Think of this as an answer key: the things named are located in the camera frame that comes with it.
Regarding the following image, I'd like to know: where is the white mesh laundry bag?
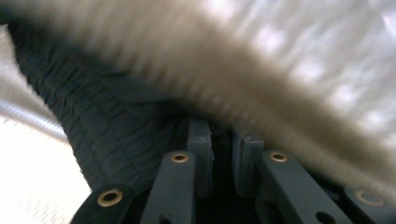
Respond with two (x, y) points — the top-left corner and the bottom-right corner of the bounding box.
(0, 0), (396, 224)

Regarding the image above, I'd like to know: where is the dark cloth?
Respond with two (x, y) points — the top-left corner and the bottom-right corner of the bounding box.
(7, 21), (195, 196)

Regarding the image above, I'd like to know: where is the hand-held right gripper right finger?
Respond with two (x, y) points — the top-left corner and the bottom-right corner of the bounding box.
(231, 126), (265, 198)

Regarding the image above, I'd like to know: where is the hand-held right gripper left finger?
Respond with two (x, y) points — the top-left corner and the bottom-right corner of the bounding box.
(186, 117), (215, 199)

